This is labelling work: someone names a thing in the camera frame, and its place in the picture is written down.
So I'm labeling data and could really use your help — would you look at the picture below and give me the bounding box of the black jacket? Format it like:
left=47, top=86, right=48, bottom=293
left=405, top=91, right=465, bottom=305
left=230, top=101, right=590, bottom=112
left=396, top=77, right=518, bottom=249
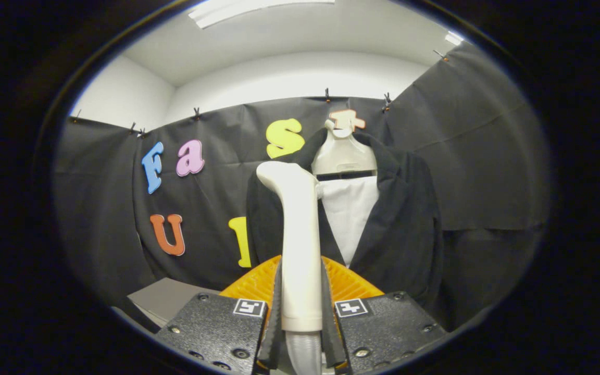
left=246, top=128, right=444, bottom=329

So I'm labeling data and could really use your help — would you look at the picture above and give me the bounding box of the white shirt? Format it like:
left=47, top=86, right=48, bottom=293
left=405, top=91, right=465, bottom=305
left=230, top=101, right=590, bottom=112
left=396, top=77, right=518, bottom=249
left=318, top=176, right=380, bottom=267

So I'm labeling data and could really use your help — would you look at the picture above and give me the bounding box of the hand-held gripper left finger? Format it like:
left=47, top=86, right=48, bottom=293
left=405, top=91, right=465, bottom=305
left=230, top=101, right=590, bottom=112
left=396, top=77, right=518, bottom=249
left=154, top=254, right=285, bottom=375

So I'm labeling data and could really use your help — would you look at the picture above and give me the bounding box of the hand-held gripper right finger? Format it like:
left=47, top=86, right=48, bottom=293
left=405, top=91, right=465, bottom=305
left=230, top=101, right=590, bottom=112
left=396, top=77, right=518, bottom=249
left=321, top=255, right=447, bottom=375

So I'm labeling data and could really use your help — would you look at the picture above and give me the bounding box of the white plastic hanger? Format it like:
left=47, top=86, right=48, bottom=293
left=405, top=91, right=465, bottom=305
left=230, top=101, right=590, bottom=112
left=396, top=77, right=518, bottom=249
left=310, top=119, right=379, bottom=180

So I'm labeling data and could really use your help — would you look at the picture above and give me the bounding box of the grey cabinet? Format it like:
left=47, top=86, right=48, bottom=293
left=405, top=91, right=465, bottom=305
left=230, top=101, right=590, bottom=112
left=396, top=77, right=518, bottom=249
left=126, top=277, right=222, bottom=329

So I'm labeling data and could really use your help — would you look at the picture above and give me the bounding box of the white garment steamer head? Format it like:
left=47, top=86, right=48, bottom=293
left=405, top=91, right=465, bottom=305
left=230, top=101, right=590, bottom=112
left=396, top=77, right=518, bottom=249
left=256, top=160, right=324, bottom=333

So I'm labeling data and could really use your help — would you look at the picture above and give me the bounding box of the black backdrop cloth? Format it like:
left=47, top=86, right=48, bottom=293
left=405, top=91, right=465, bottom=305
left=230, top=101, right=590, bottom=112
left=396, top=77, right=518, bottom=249
left=53, top=42, right=551, bottom=334

